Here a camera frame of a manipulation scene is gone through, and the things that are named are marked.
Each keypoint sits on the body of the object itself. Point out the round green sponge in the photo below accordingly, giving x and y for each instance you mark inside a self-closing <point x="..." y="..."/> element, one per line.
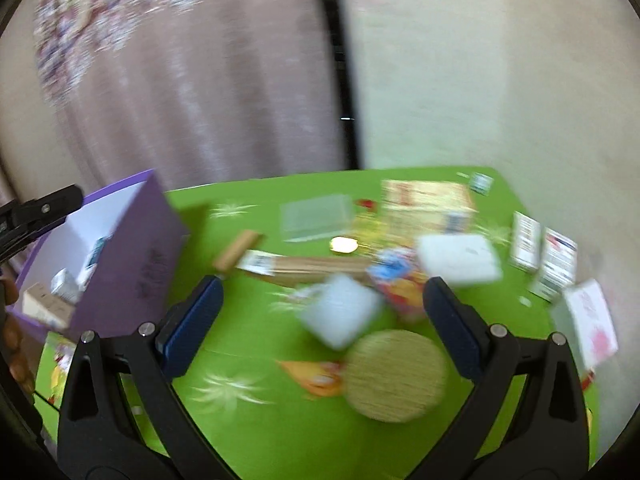
<point x="395" y="377"/>

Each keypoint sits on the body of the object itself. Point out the small red and blue box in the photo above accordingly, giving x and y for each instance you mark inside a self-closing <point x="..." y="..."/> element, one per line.
<point x="390" y="265"/>

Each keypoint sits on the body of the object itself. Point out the white box with pink print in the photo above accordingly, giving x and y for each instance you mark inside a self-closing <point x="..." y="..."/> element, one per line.
<point x="590" y="325"/>

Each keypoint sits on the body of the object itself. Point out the dark vertical pole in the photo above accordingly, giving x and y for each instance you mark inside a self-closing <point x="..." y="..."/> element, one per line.
<point x="345" y="85"/>

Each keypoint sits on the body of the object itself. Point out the white medicine box black logo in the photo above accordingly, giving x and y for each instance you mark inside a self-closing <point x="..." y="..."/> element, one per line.
<point x="525" y="240"/>

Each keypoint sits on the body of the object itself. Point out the plain white cardboard box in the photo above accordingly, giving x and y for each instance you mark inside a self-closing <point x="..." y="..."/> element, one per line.
<point x="340" y="310"/>

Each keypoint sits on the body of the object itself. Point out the wooden block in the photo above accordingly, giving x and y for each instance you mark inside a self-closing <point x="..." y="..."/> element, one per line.
<point x="235" y="252"/>

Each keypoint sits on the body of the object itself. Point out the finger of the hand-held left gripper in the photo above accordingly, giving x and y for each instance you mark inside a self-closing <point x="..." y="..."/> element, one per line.
<point x="45" y="207"/>

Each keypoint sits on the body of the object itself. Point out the clear plastic box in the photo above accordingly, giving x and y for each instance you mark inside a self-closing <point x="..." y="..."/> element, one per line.
<point x="315" y="217"/>

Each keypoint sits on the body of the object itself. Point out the white medicine box red label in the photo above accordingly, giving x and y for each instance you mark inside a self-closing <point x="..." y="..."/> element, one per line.
<point x="555" y="265"/>

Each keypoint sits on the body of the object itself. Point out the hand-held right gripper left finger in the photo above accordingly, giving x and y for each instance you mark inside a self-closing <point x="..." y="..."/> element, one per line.
<point x="195" y="325"/>

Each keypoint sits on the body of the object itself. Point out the small white box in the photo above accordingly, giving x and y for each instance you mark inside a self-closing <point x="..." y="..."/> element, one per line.
<point x="65" y="285"/>

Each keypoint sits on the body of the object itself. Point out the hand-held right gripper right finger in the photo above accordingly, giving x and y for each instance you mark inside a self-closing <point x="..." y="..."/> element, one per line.
<point x="452" y="327"/>

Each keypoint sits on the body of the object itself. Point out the person's left hand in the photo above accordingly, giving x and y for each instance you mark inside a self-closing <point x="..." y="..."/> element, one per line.
<point x="14" y="355"/>

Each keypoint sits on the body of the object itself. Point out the purple storage box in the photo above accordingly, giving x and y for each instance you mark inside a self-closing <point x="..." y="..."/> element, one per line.
<point x="135" y="260"/>

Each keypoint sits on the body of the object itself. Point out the white plastic device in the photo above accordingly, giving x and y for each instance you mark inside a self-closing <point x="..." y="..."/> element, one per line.
<point x="457" y="260"/>

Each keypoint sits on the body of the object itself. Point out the small battery box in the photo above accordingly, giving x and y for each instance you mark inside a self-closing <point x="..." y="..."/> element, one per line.
<point x="481" y="183"/>

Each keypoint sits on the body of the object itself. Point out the pink patterned curtain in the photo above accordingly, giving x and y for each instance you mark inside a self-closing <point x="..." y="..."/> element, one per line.
<point x="175" y="85"/>

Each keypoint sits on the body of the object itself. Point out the yellow herbal medicine box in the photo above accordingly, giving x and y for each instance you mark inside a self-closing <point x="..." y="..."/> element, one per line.
<point x="425" y="205"/>

